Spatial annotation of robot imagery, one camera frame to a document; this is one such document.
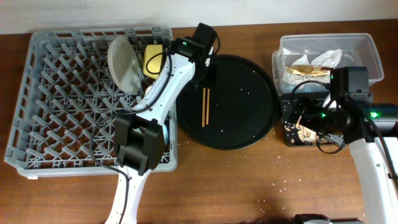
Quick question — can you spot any wooden chopstick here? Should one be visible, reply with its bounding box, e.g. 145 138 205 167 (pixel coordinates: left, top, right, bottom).
205 88 210 125
201 88 206 128

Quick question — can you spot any gold coffee sachet wrapper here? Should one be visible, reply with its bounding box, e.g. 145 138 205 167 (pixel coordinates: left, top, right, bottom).
285 65 333 77

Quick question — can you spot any yellow bowl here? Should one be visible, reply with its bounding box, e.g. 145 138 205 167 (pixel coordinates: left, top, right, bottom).
142 44 163 80

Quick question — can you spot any white tissue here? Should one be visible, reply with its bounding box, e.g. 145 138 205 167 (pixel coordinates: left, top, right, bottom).
282 49 343 85

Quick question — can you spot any blue cup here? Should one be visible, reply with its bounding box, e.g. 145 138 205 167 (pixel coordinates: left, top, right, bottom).
162 124 170 145

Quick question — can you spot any white round plate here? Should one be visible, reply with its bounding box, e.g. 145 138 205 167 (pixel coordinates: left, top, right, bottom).
107 37 141 95

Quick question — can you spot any pink cup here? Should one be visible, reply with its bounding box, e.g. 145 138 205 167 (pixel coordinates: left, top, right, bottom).
144 85 153 95

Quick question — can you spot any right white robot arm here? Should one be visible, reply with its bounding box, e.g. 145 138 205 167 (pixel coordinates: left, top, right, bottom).
295 93 397 223

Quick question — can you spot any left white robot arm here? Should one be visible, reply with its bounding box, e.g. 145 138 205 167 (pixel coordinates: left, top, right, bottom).
93 36 221 223

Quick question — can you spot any grey dishwasher rack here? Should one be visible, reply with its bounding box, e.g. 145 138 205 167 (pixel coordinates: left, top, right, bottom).
4 26 173 179

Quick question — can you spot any black rectangular tray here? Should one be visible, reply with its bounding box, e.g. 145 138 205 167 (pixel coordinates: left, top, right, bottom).
279 91 349 147

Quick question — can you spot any rice and nutshell pile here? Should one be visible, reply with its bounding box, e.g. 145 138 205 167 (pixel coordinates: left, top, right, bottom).
283 116 318 147

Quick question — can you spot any round black tray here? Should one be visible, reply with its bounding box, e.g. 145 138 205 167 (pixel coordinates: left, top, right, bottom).
176 55 279 150

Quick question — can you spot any clear plastic bin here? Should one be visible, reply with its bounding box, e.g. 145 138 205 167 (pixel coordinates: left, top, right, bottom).
272 33 384 96

